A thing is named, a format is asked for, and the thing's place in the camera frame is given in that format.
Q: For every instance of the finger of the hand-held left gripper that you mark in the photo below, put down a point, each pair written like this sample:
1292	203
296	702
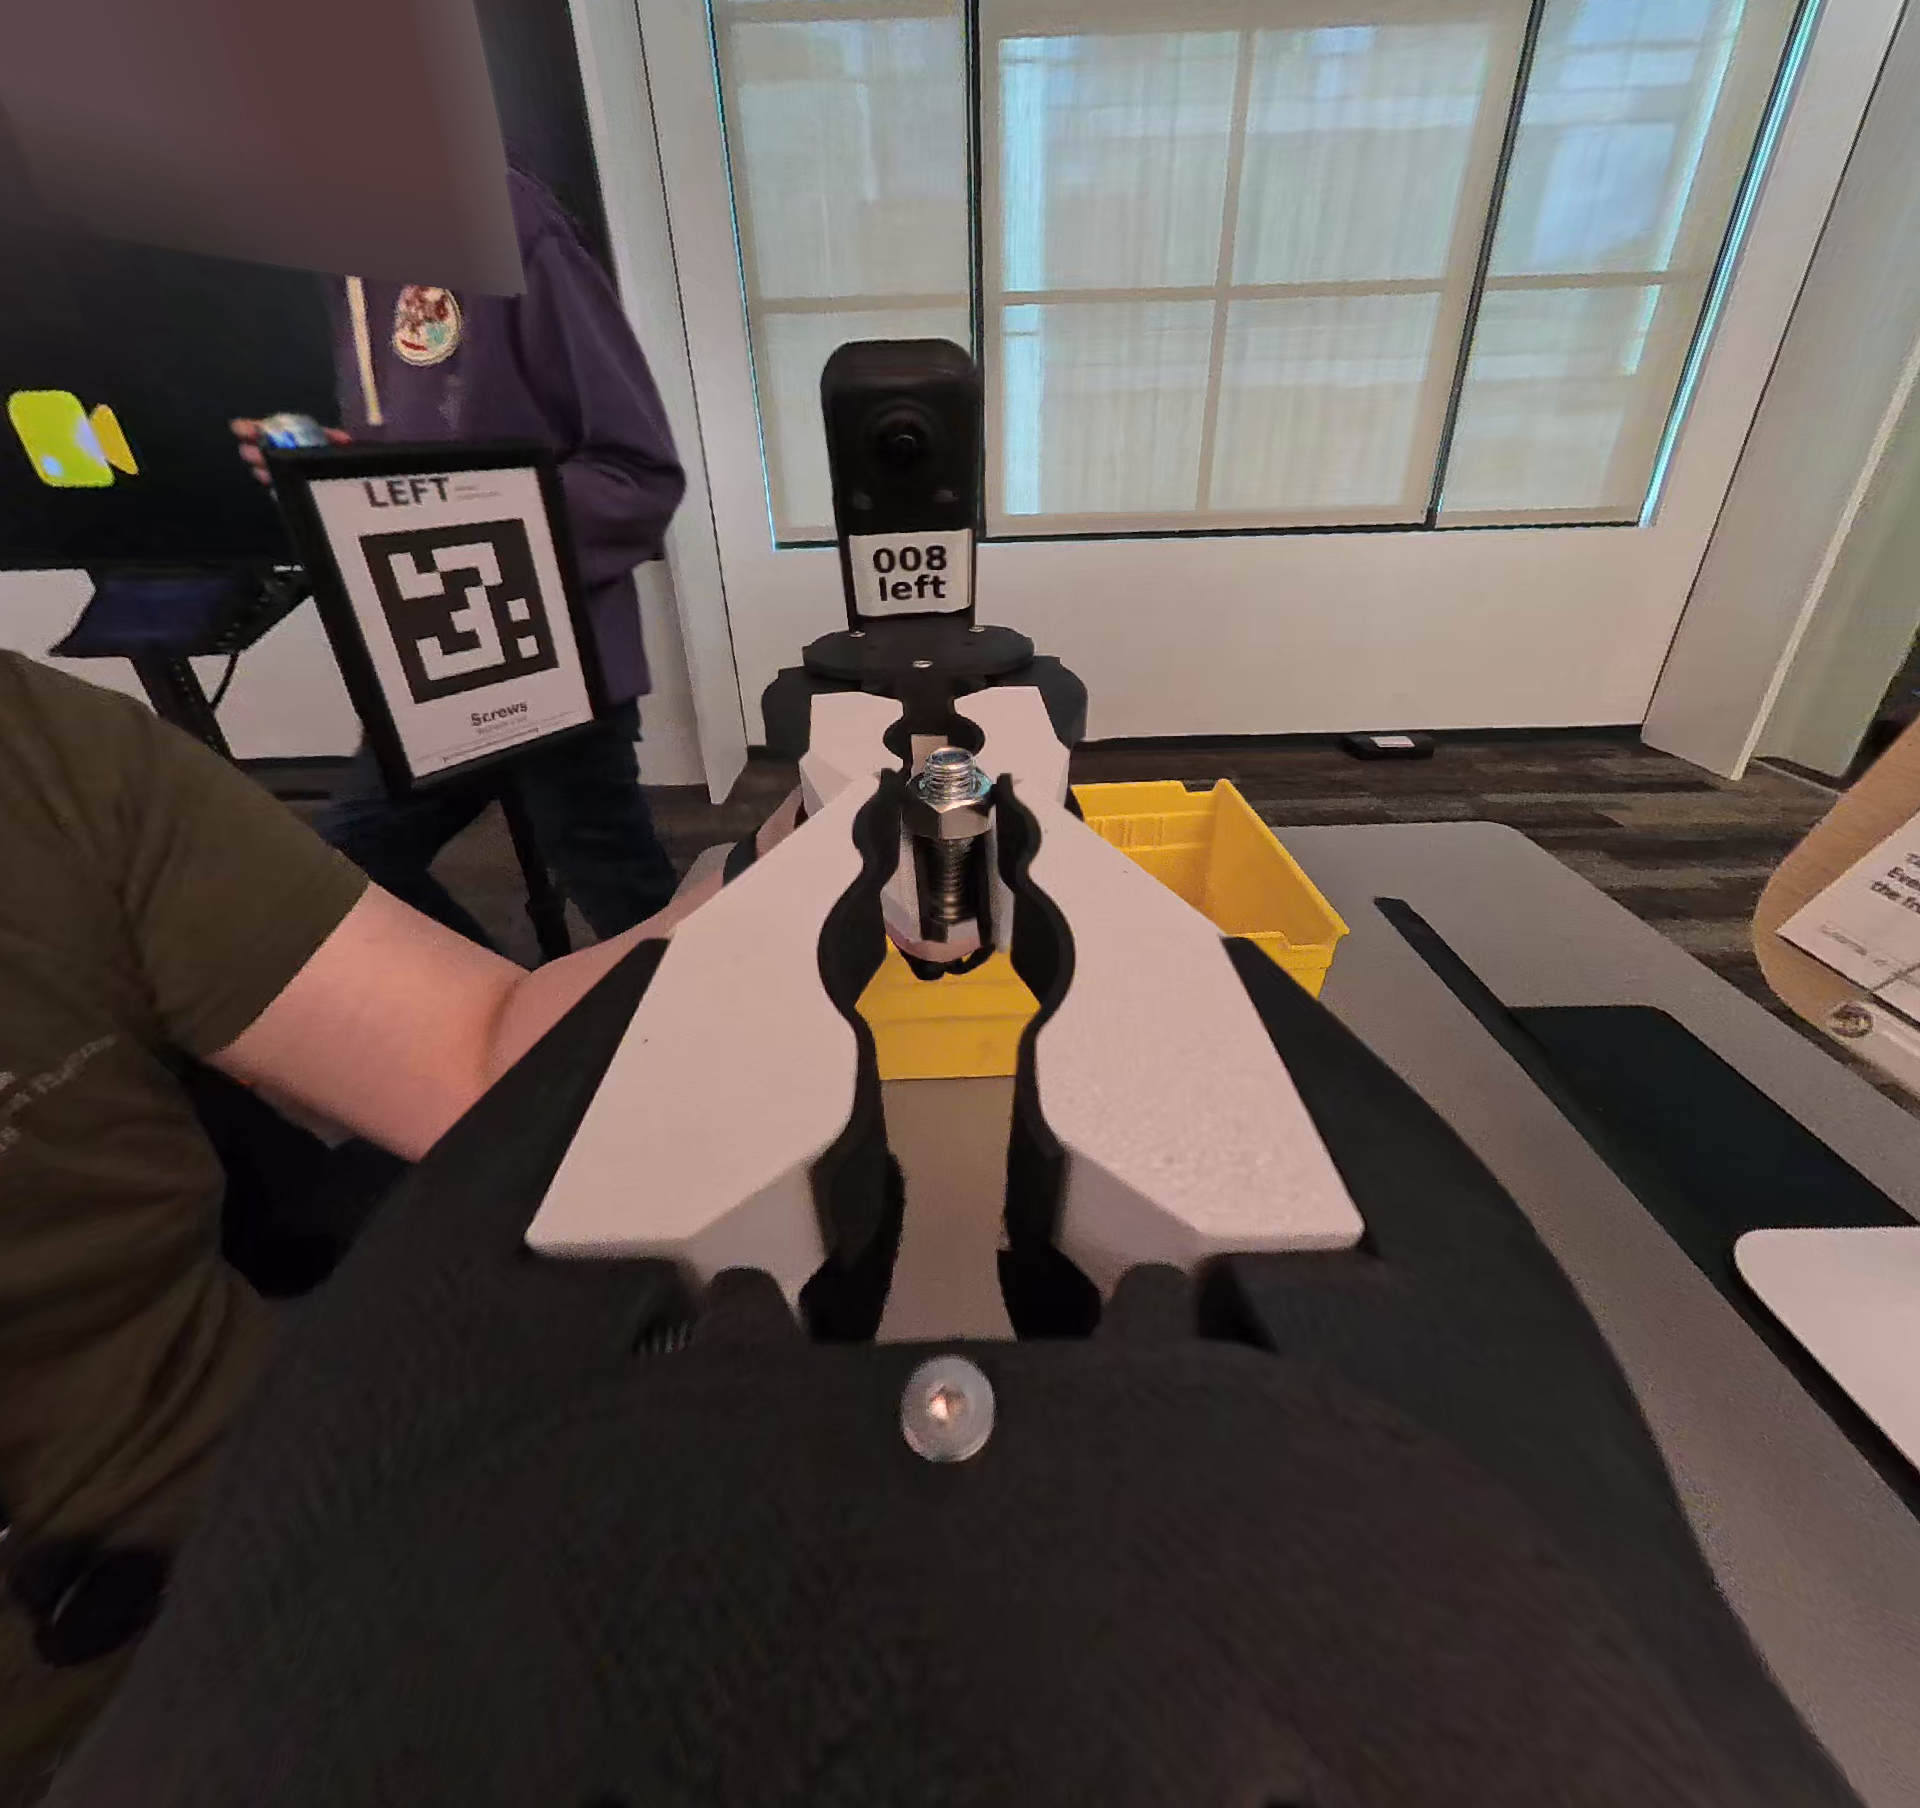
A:
848	744
1036	736

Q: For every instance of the black floor device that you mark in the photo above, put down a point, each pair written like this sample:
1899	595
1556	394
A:
1387	746

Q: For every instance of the steel hex nut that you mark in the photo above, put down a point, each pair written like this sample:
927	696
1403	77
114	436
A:
937	833

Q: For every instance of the white stand base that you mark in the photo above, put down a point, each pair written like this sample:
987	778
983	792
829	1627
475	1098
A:
1846	1327

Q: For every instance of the black sign easel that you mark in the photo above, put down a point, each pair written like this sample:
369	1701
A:
533	862

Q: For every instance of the white page ledge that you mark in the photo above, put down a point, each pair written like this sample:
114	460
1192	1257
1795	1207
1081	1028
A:
1893	1036

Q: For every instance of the steel hex bolt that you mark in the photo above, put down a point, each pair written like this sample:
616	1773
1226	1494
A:
947	775

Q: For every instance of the yellow plastic bin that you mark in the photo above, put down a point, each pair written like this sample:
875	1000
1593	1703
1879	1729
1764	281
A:
1215	862

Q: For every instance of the black framed marker sign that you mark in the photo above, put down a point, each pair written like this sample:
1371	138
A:
449	593

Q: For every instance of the instruction sheet on wooden board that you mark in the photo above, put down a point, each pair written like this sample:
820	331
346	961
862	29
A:
1822	862

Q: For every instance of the black display screen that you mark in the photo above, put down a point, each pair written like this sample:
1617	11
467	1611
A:
180	368

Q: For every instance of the white instruction sheet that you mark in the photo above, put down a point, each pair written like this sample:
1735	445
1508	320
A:
1874	922

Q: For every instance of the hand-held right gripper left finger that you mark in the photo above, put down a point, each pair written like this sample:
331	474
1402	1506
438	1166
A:
721	1088

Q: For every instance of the large glass window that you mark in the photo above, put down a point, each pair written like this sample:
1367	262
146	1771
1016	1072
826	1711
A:
1124	188

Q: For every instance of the person's olive shirt torso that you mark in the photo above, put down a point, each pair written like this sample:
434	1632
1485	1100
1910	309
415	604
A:
118	1012

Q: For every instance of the person's left forearm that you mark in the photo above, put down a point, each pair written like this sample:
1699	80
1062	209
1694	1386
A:
524	997

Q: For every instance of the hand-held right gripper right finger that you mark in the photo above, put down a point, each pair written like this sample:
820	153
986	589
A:
1185	1088

